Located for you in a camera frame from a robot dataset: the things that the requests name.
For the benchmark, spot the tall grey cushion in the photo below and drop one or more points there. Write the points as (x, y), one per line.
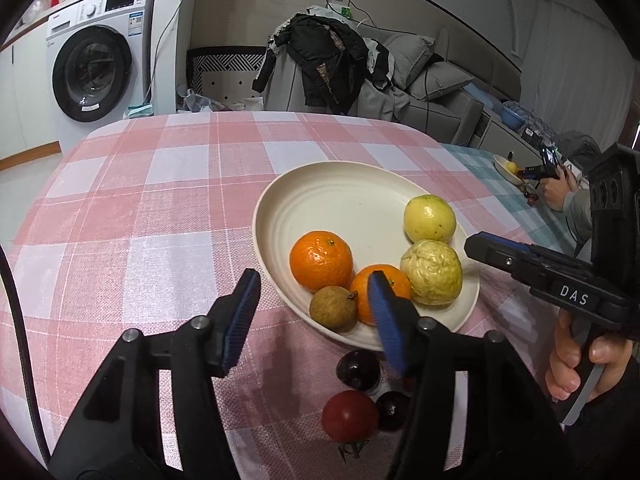
(410, 57)

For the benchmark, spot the red tomato with stem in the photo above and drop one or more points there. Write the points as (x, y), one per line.
(350, 415)

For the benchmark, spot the person's right forearm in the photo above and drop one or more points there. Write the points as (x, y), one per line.
(610, 435)

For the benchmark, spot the small white bowl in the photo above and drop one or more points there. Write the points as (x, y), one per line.
(502, 172)

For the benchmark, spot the flat grey cushion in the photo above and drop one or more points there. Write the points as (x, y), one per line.
(440, 80)

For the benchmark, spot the dark plum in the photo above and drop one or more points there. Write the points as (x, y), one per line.
(356, 369)
(392, 410)

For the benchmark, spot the smooth yellow guava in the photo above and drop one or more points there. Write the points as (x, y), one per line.
(429, 218)

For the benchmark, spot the black jacket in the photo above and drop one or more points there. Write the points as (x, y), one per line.
(320, 60)

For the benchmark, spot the cream round plate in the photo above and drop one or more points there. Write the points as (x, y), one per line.
(350, 200)

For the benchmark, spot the brown longan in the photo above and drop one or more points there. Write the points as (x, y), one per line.
(333, 308)

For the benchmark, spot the grey clothing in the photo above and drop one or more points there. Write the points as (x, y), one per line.
(385, 102)

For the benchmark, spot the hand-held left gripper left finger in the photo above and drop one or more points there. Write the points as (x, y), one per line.
(242, 310)

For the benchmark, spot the white crumpled plastic bag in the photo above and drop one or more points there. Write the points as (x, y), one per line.
(210, 102)

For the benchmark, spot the white lower cabinets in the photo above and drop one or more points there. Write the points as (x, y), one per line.
(20, 100)

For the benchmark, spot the pink plaid tablecloth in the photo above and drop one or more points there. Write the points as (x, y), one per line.
(150, 210)

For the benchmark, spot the white washing machine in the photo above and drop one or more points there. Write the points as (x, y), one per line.
(100, 10)

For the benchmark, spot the blue plastic basin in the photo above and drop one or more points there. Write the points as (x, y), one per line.
(514, 116)

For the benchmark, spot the wrinkled yellow passion fruit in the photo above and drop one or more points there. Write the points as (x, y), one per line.
(432, 272)

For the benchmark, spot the large orange mandarin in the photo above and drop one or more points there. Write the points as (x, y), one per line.
(321, 260)

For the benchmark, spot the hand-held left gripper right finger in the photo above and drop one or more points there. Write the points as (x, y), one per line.
(387, 320)

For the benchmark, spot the person's right hand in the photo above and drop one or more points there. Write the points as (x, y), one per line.
(562, 360)

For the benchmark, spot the grey sofa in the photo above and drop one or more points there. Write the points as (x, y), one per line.
(440, 110)

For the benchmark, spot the another person's forearm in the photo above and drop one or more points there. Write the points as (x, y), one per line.
(580, 215)

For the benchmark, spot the small orange mandarin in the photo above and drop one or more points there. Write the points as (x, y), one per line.
(361, 297)

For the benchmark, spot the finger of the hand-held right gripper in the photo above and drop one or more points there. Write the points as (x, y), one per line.
(505, 260)
(570, 260)

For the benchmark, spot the green plug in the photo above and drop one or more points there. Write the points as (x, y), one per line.
(344, 11)

